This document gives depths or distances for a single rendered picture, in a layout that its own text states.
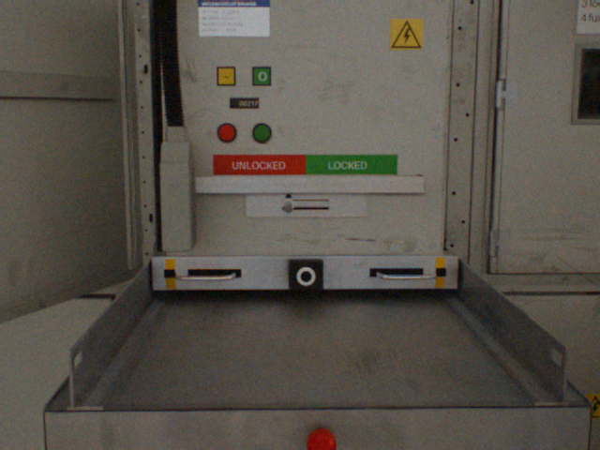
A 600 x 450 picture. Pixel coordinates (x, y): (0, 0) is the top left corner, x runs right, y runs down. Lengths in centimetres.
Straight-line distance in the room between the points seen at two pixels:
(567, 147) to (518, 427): 78
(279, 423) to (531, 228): 85
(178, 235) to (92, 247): 31
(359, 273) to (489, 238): 35
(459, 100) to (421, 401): 78
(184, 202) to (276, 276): 23
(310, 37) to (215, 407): 66
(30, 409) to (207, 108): 77
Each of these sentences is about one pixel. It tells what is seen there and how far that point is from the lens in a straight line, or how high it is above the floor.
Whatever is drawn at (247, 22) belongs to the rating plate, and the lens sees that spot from 121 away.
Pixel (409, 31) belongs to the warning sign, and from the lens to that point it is 123.
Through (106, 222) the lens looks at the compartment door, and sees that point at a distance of 142.
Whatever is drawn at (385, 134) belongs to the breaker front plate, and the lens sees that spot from 122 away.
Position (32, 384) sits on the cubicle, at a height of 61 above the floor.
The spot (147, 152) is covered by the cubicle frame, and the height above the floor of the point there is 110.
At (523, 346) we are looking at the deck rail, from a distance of 97.
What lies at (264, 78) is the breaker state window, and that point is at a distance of 121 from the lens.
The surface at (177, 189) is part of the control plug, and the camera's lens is 111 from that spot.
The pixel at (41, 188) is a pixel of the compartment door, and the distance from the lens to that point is 129.
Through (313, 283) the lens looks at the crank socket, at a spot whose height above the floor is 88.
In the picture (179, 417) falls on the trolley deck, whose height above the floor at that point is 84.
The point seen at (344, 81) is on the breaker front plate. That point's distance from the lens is 121.
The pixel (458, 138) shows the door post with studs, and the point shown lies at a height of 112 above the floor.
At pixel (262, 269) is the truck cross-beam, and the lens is 122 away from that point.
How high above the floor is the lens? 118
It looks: 9 degrees down
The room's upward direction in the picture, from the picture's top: straight up
